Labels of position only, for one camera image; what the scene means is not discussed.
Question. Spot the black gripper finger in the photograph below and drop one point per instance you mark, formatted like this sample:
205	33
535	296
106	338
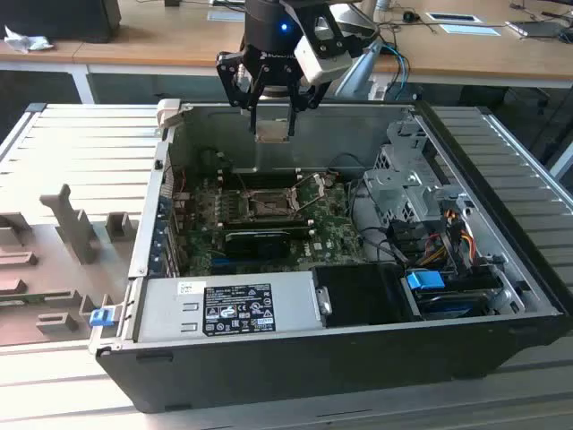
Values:
233	80
304	94

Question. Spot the silver CPU chip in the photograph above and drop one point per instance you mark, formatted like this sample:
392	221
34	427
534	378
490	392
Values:
271	132

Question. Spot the thin metal locking lever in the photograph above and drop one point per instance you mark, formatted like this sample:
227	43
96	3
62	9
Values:
244	186
318	196

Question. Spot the black RAM slot bank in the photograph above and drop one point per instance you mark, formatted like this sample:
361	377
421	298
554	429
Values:
268	178
268	222

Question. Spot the CPU socket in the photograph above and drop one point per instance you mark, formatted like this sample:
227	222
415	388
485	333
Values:
268	203

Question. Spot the wooden desk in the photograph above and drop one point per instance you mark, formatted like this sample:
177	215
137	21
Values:
179	40

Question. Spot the beige plastic block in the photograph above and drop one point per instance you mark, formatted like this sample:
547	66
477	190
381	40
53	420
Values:
169	112

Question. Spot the round coin cell battery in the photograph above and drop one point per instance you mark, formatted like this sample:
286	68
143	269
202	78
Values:
329	180

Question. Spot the black computer mouse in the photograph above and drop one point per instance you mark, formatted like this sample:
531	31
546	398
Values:
409	16

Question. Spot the silver metal drive cage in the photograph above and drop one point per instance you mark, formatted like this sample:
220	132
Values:
394	192

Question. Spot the green motherboard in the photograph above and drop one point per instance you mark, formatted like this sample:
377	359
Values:
331	233

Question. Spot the black graphics card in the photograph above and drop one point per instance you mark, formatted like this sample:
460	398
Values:
255	244

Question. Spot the black box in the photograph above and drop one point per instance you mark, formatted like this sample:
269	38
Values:
58	20

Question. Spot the crumpled white paper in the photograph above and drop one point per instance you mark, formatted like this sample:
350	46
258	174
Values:
27	42

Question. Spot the black plastic shroud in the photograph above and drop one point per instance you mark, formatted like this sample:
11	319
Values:
362	295

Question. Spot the blue disk carrier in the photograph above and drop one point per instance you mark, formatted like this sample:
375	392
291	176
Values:
423	281

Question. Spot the grey laptop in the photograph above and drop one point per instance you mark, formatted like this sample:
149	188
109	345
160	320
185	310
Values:
537	29

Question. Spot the grey power supply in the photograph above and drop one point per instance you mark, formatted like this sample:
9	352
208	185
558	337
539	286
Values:
165	313

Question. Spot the black hard disk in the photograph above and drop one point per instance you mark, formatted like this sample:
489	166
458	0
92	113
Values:
447	302

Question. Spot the grey-brown parts rack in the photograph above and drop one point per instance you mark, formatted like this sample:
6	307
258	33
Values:
53	269

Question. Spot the blue plastic latch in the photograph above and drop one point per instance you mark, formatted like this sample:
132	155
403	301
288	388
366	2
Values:
100	317

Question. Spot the black PC case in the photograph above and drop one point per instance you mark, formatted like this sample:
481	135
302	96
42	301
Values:
313	372

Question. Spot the green RAM stick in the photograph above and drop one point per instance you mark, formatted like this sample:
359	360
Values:
36	299

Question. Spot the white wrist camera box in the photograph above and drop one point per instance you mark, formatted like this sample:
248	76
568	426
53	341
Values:
322	62

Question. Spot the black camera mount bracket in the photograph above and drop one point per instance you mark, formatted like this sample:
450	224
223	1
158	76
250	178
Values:
329	42

